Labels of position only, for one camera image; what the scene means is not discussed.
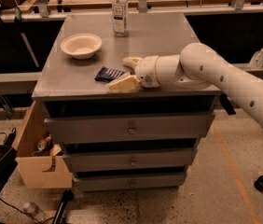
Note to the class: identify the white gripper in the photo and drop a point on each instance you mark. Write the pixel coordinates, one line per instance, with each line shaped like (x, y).
(145, 70)

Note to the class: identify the dark blue rxbar wrapper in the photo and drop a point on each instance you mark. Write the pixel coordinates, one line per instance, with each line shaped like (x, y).
(108, 74)

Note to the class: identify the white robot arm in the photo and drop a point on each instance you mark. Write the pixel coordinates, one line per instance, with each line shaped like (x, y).
(196, 67)

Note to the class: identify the clear plastic water bottle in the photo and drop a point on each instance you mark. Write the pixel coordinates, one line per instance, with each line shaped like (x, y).
(120, 17)

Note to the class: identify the small clear sanitizer bottle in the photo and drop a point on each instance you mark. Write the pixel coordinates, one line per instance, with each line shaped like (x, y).
(257, 59)

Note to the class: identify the plastic bottle on floor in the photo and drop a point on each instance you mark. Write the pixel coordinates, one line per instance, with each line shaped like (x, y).
(34, 211)

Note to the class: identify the white paper bowl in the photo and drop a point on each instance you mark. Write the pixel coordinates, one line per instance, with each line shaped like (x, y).
(81, 46)

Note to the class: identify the grey three-drawer cabinet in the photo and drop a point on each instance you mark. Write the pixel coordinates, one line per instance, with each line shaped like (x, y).
(127, 140)

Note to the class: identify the cardboard box with items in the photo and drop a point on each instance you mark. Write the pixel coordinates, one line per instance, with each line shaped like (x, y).
(38, 168)

